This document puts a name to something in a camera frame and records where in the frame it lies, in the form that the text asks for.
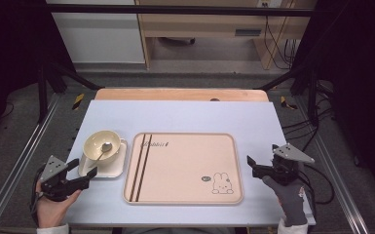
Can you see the pale board on table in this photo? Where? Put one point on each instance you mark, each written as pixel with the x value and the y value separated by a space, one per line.
pixel 191 117

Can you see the cream ceramic bowl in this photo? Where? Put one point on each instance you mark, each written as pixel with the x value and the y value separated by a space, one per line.
pixel 94 143

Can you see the black frame crossbar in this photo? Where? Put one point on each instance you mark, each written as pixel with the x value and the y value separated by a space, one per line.
pixel 175 10

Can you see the beige desk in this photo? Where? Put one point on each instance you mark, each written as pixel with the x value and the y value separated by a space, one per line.
pixel 191 26

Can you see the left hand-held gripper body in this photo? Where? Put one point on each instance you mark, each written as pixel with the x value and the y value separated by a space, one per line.
pixel 56 185

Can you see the aluminium floor rail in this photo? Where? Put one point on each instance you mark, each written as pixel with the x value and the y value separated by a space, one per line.
pixel 334 169
pixel 19 162

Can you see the person's right hand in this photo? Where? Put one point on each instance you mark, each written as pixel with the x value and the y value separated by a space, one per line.
pixel 290 201

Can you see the black metal stand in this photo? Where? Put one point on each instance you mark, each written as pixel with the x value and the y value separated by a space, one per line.
pixel 312 97
pixel 42 94

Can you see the yellow black floor tape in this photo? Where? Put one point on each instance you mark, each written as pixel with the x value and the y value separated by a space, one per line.
pixel 285 102
pixel 78 101

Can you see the white wall socket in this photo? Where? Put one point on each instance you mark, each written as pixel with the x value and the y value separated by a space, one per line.
pixel 269 3

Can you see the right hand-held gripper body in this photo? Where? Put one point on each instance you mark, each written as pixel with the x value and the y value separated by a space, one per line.
pixel 287 170

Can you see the black curtain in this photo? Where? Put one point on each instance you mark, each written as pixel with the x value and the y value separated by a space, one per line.
pixel 9 58
pixel 354 65

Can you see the wooden table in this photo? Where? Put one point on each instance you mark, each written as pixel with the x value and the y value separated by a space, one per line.
pixel 175 94

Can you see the brown wooden chopstick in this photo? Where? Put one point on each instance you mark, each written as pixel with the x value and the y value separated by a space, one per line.
pixel 137 167
pixel 143 167

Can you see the person's left hand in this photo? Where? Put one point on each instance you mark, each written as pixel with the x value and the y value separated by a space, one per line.
pixel 52 211

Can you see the white square plate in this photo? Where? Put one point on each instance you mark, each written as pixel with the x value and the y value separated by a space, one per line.
pixel 110 169

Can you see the beige rabbit print tray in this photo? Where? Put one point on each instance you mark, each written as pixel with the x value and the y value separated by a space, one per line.
pixel 188 169

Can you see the white cabinet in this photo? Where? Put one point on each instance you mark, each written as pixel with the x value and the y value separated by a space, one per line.
pixel 97 39

